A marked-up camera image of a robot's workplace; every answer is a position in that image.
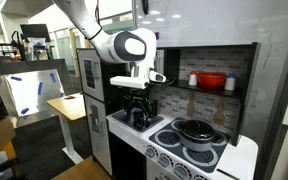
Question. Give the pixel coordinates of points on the purple block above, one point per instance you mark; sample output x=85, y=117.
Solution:
x=156, y=35

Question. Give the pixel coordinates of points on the red bowl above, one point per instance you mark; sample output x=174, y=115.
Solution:
x=211, y=80

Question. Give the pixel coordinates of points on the white black toy kitchen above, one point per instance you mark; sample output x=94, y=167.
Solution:
x=244, y=156

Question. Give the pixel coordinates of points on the black computer monitor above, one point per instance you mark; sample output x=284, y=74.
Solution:
x=35, y=32

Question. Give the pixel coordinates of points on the wooden toy spoon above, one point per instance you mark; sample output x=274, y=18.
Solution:
x=219, y=115

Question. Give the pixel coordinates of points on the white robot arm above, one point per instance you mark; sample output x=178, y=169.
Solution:
x=130, y=46

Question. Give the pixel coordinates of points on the wooden toy spatula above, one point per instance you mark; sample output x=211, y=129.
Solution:
x=191, y=105

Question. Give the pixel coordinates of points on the white shaker red cap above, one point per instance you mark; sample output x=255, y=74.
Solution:
x=192, y=79

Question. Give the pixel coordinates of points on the white shaker blue cap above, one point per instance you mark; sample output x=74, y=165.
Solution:
x=230, y=83

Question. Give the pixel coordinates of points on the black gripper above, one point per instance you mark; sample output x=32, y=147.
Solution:
x=140, y=101

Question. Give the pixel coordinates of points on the fridge door with chalkboard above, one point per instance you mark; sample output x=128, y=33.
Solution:
x=99, y=76

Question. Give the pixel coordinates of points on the fridge door with dispenser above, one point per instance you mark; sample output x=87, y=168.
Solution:
x=104, y=143

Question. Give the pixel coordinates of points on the blue tape strip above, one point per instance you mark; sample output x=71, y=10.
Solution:
x=53, y=77
x=24, y=110
x=40, y=88
x=16, y=78

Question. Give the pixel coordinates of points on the light wooden table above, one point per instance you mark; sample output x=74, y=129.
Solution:
x=69, y=106

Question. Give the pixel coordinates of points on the black pot with lid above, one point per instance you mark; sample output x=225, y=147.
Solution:
x=197, y=131

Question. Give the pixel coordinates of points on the white panel grey frame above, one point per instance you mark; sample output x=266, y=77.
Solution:
x=27, y=96

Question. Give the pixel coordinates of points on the grey toy sink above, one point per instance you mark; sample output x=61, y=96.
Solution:
x=119, y=117

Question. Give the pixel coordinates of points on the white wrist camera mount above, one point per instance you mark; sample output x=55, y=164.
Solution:
x=129, y=82

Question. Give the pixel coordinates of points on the grey stove top burners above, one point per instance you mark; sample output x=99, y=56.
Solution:
x=197, y=156

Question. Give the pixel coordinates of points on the grey stove knob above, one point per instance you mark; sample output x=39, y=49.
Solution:
x=150, y=151
x=164, y=161
x=181, y=171

